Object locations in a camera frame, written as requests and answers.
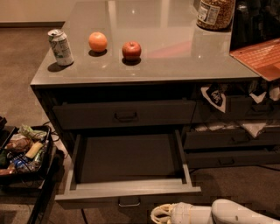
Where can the glass jar of nuts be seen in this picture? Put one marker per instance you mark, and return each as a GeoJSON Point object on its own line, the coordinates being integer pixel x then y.
{"type": "Point", "coordinates": [215, 15]}

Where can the white green soda can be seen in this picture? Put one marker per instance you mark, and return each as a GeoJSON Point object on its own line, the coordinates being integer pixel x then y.
{"type": "Point", "coordinates": [60, 47]}

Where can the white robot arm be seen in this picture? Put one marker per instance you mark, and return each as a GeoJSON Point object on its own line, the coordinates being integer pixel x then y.
{"type": "Point", "coordinates": [222, 211]}

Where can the grey drawer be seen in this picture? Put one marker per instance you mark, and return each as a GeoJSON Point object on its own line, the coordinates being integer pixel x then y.
{"type": "Point", "coordinates": [225, 138]}
{"type": "Point", "coordinates": [237, 107]}
{"type": "Point", "coordinates": [231, 158]}
{"type": "Point", "coordinates": [73, 116]}
{"type": "Point", "coordinates": [126, 171]}

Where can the white crumpled bag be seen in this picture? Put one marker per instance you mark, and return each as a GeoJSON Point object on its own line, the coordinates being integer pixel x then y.
{"type": "Point", "coordinates": [254, 128]}

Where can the black bin of snacks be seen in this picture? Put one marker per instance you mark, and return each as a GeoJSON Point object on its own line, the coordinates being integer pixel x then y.
{"type": "Point", "coordinates": [25, 153]}

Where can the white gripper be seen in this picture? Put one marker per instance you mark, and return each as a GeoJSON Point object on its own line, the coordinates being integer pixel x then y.
{"type": "Point", "coordinates": [180, 213]}

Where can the grey drawer cabinet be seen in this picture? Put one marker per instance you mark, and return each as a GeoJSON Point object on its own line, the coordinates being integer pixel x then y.
{"type": "Point", "coordinates": [177, 60]}

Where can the orange fruit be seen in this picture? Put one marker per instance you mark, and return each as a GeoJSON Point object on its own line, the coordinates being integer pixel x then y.
{"type": "Point", "coordinates": [97, 42]}

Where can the red apple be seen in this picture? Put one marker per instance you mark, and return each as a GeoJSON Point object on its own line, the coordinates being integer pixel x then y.
{"type": "Point", "coordinates": [131, 50]}

